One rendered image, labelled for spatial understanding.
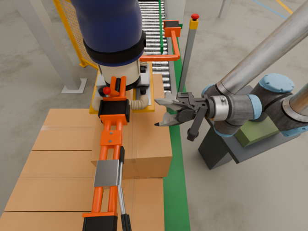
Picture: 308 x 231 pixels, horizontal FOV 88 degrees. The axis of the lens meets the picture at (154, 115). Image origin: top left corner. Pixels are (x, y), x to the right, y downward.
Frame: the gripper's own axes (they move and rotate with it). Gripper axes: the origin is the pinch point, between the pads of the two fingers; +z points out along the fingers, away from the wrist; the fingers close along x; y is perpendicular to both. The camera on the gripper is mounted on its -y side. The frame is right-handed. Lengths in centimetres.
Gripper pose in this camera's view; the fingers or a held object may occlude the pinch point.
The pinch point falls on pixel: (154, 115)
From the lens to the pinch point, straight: 55.6
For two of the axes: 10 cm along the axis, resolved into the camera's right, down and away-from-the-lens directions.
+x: 0.0, -5.7, -8.2
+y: -0.5, -8.2, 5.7
